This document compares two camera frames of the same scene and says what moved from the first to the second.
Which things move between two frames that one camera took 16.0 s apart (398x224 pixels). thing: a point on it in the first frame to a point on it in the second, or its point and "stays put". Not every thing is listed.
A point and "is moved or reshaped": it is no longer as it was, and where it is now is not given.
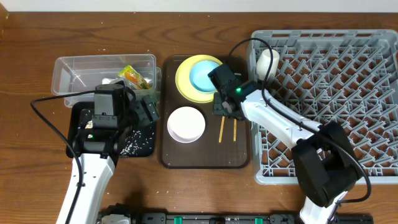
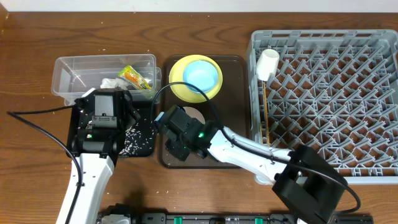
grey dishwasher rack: (349, 77) stays put
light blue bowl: (198, 75) is moved or reshaped
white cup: (263, 63) stays put
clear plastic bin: (78, 74) stays put
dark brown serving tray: (225, 143) stays put
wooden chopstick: (221, 128) is moved or reshaped
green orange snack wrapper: (134, 76) stays put
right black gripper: (221, 106) to (173, 144)
